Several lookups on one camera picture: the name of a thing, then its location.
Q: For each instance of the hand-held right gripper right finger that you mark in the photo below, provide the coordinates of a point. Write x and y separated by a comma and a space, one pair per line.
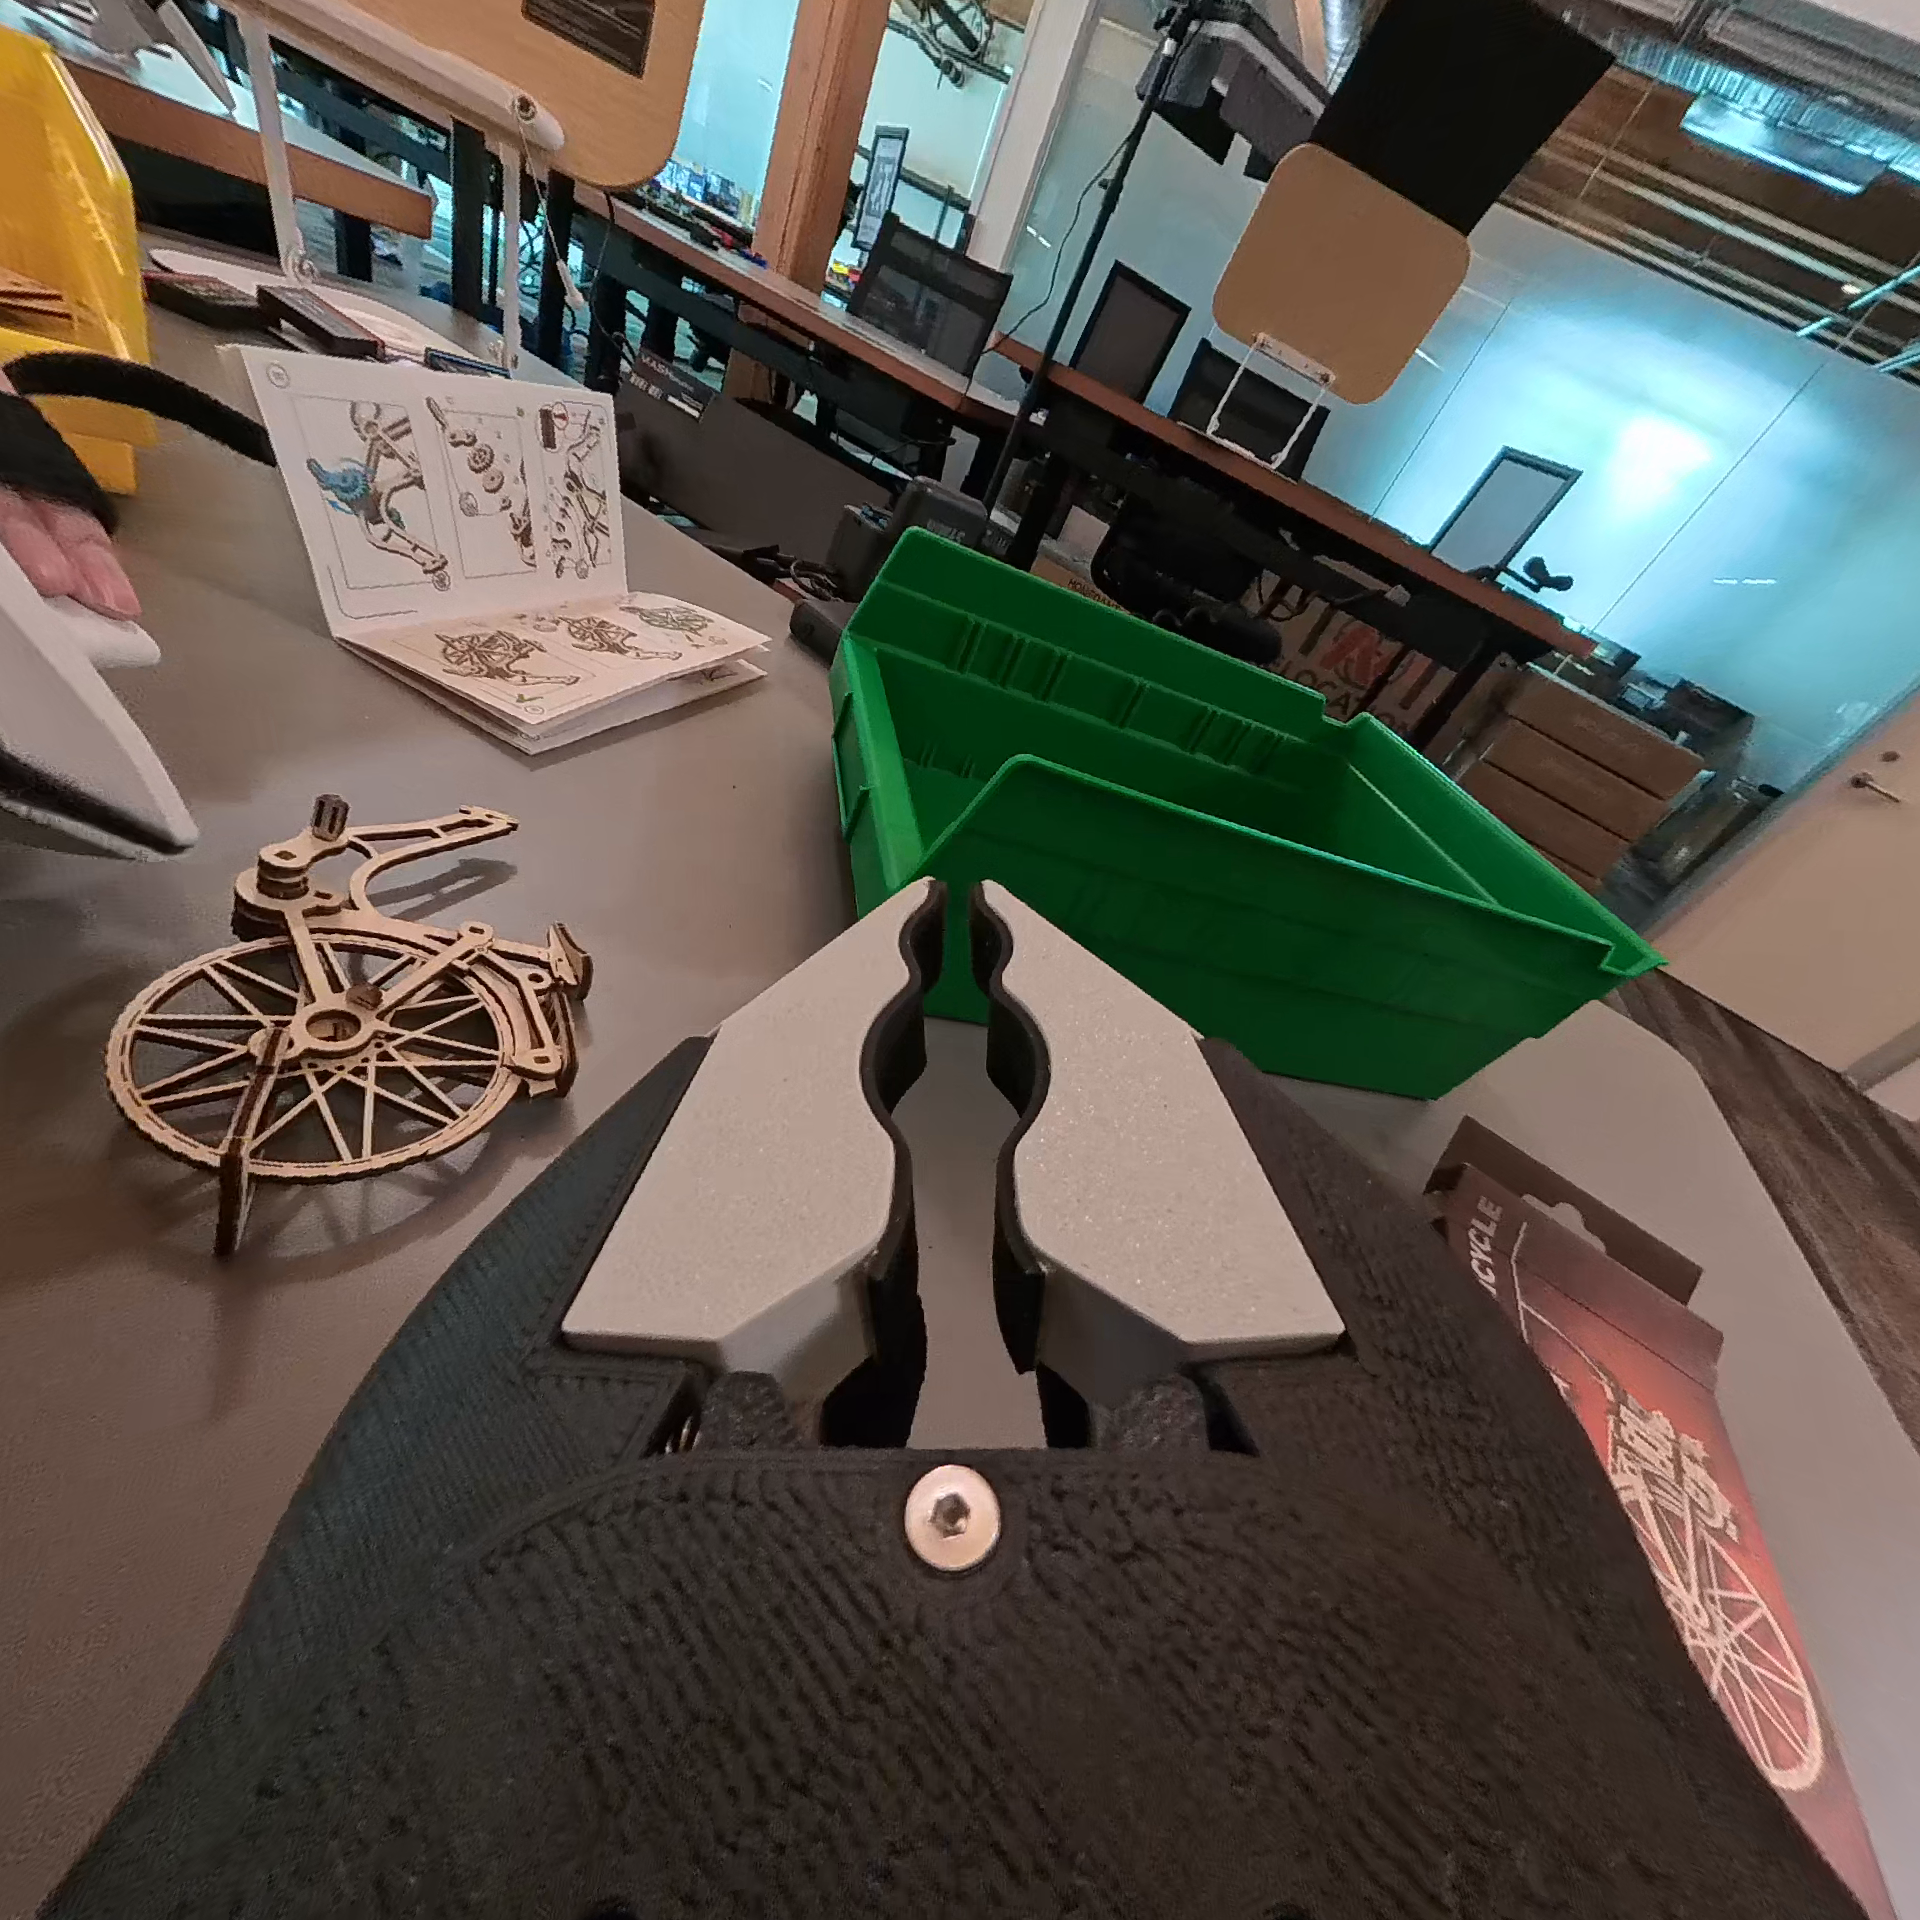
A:
1170, 1201

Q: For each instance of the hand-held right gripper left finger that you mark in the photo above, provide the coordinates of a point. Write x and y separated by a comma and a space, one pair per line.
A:
734, 1201

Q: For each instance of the wooden bicycle wheel model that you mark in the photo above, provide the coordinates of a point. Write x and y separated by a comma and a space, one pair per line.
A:
285, 885

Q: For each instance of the grey desk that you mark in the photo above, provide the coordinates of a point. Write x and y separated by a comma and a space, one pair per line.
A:
675, 841

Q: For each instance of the person's left hand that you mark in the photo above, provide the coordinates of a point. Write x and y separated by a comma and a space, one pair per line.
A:
67, 556

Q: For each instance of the green plastic bin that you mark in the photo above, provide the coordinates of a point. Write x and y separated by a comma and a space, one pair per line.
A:
1200, 902

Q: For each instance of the instruction booklet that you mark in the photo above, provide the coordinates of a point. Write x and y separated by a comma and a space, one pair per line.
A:
451, 495

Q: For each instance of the dark flat case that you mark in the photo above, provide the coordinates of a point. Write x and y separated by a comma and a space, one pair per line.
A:
201, 294

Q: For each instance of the black flat case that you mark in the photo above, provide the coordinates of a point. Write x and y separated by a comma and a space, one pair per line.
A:
318, 318

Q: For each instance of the yellow plastic bin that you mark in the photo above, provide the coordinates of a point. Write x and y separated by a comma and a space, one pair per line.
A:
59, 225

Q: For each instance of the red bicycle packaging box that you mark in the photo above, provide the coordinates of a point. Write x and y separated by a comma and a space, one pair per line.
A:
1651, 1425

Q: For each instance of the stack of cardboard boxes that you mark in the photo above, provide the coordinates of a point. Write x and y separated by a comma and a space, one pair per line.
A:
1575, 765

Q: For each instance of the white door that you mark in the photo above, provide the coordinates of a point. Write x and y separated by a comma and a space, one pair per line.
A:
1800, 902

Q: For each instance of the long wooden-top table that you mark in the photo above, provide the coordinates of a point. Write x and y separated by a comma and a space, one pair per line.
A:
1349, 517

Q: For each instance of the wooden board with black plaque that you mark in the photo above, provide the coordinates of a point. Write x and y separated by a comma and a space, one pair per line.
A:
494, 91

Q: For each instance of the black tripod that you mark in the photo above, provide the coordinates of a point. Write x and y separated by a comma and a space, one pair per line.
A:
1089, 270

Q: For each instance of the wooden pillar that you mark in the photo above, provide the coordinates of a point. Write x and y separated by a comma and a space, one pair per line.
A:
818, 149

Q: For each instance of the tan rounded board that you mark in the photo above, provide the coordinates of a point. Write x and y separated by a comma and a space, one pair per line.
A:
1335, 277

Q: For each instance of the black square panel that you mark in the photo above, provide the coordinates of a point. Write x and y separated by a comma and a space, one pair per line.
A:
1471, 107

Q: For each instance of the glass partition wall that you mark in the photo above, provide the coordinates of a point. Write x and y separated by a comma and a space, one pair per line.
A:
1651, 375

